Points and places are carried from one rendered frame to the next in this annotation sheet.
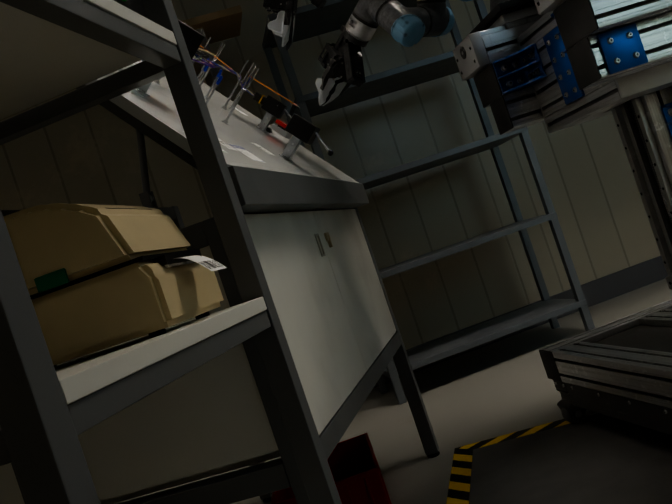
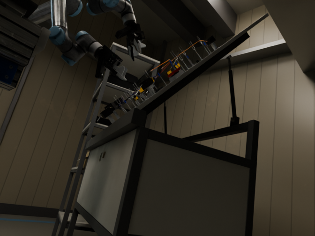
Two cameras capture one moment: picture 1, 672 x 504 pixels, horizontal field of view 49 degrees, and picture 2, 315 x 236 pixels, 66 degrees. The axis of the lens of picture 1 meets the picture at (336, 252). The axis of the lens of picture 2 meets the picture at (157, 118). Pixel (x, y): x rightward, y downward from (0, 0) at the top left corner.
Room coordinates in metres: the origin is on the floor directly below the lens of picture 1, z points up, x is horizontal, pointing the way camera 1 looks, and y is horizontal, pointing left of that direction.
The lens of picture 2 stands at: (3.09, -0.56, 0.56)
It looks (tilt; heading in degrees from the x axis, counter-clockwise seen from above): 17 degrees up; 146
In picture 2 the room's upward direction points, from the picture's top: 11 degrees clockwise
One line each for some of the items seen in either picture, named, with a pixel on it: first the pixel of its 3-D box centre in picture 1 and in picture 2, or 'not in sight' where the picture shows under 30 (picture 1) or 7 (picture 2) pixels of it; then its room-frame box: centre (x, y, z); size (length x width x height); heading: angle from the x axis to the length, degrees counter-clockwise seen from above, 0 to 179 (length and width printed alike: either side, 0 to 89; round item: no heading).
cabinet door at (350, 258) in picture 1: (358, 279); (109, 177); (2.00, -0.03, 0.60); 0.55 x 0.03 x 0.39; 168
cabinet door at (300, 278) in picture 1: (308, 308); (90, 175); (1.47, 0.09, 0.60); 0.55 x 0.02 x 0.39; 168
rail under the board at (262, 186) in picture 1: (313, 194); (105, 136); (1.73, 0.01, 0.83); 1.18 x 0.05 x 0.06; 168
